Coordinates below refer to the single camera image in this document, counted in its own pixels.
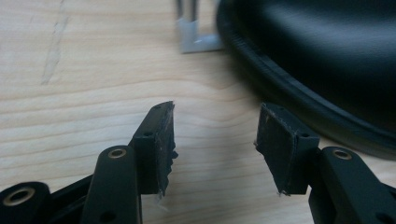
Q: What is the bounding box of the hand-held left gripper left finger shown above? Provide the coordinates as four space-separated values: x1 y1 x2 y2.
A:
128 100 179 198

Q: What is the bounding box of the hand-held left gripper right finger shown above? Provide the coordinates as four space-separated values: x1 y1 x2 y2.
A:
254 102 321 196

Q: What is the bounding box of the grey metal bracket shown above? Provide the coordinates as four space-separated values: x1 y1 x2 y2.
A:
176 0 224 54

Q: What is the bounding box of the black round pan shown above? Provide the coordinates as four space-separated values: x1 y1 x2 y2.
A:
216 0 396 161

